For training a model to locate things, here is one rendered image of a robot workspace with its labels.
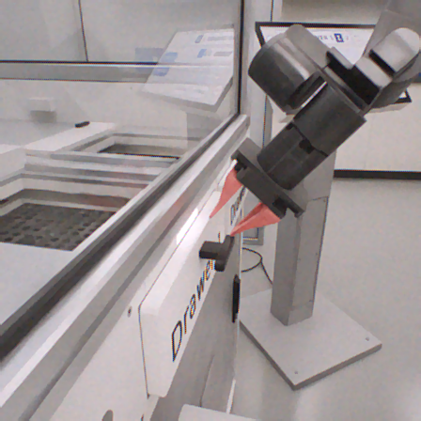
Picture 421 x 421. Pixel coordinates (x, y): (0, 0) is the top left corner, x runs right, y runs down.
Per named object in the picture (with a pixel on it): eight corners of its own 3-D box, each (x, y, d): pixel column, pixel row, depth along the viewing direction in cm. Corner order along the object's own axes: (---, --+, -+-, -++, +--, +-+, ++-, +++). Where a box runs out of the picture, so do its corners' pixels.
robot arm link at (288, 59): (432, 44, 32) (398, 85, 40) (341, -38, 34) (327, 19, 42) (326, 135, 33) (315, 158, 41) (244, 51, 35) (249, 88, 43)
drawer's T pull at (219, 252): (235, 242, 47) (235, 233, 46) (224, 274, 40) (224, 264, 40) (208, 240, 48) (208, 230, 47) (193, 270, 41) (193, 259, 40)
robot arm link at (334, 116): (373, 111, 33) (378, 114, 38) (321, 60, 34) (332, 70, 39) (316, 163, 36) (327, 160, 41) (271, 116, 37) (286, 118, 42)
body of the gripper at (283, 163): (238, 147, 45) (279, 100, 41) (297, 201, 46) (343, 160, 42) (226, 161, 39) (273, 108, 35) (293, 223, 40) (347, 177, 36)
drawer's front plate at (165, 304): (224, 251, 61) (225, 190, 56) (163, 401, 35) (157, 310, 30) (213, 249, 61) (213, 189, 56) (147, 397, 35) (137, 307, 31)
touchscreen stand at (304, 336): (381, 348, 149) (449, 88, 106) (293, 390, 130) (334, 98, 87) (301, 283, 189) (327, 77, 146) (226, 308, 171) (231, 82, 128)
